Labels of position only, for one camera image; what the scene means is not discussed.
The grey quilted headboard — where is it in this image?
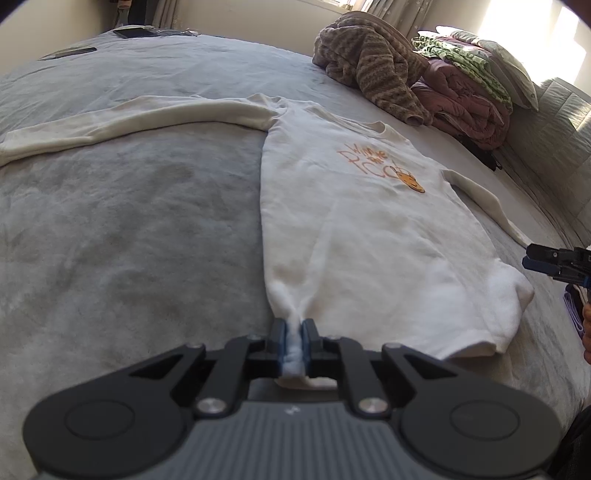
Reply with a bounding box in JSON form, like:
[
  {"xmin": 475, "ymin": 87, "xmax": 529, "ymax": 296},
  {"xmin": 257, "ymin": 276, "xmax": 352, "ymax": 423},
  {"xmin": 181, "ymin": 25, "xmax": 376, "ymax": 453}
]
[{"xmin": 499, "ymin": 76, "xmax": 591, "ymax": 252}]

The brown striped blanket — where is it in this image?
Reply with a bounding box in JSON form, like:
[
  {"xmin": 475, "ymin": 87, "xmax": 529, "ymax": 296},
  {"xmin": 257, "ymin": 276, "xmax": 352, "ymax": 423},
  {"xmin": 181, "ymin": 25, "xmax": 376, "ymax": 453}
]
[{"xmin": 312, "ymin": 11, "xmax": 432, "ymax": 127}]

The green patterned blanket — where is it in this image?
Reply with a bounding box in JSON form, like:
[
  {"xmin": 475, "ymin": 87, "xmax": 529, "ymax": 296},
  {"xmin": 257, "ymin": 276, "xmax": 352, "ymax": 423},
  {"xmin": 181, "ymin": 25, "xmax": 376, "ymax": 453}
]
[{"xmin": 412, "ymin": 36, "xmax": 514, "ymax": 112}]

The person's right hand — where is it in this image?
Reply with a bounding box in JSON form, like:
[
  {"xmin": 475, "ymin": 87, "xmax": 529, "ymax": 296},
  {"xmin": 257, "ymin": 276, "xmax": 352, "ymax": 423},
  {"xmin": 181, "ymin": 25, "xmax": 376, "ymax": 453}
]
[{"xmin": 582, "ymin": 300, "xmax": 591, "ymax": 365}]

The pink quilted comforter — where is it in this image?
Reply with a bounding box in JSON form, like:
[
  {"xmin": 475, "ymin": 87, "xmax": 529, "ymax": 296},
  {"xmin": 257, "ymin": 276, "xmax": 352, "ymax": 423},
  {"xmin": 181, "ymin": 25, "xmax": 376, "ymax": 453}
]
[{"xmin": 411, "ymin": 37, "xmax": 511, "ymax": 151}]

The beige patterned curtain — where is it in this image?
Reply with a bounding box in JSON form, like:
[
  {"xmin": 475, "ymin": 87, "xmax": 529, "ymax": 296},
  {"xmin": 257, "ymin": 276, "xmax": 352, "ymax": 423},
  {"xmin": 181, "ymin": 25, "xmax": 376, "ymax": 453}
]
[
  {"xmin": 152, "ymin": 0, "xmax": 183, "ymax": 29},
  {"xmin": 355, "ymin": 0, "xmax": 444, "ymax": 31}
]

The black cloth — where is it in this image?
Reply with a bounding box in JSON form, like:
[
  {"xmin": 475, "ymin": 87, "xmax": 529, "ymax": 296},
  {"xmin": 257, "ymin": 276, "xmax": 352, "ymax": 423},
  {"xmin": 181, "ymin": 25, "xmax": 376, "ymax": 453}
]
[{"xmin": 455, "ymin": 134, "xmax": 504, "ymax": 172}]

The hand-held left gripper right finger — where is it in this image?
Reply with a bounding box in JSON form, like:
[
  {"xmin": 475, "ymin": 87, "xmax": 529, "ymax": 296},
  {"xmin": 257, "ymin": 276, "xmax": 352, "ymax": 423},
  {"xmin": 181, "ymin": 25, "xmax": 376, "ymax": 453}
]
[{"xmin": 300, "ymin": 318, "xmax": 467, "ymax": 418}]

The white long-sleeve shirt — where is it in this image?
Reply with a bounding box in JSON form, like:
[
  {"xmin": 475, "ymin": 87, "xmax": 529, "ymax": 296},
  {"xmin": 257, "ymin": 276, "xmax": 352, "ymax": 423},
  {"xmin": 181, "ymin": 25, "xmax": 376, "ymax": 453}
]
[{"xmin": 0, "ymin": 93, "xmax": 535, "ymax": 391}]

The dark slim flat device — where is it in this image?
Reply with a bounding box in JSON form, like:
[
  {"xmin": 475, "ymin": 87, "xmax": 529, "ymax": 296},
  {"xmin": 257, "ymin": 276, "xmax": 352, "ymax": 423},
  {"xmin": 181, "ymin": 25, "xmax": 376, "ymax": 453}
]
[{"xmin": 39, "ymin": 46, "xmax": 98, "ymax": 61}]

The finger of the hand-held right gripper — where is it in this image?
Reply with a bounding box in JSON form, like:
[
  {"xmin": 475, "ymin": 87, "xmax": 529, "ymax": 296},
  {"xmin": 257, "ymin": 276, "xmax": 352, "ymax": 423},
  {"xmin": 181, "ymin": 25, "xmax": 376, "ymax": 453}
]
[
  {"xmin": 522, "ymin": 257, "xmax": 561, "ymax": 278},
  {"xmin": 526, "ymin": 244, "xmax": 563, "ymax": 260}
]

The purple cloth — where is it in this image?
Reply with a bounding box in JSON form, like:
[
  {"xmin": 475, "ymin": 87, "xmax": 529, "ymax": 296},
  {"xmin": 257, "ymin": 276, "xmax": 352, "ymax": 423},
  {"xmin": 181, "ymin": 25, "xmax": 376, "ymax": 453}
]
[{"xmin": 563, "ymin": 284, "xmax": 587, "ymax": 335}]

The white pillow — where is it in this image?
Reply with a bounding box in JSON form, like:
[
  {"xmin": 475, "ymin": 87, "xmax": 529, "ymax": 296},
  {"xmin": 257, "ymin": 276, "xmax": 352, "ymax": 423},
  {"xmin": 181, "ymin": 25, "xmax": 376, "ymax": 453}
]
[{"xmin": 436, "ymin": 25, "xmax": 540, "ymax": 112}]

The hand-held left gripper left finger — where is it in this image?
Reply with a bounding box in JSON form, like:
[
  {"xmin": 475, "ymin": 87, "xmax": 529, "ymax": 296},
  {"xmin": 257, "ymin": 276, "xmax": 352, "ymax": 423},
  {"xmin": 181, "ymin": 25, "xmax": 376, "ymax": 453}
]
[{"xmin": 117, "ymin": 318, "xmax": 289, "ymax": 418}]

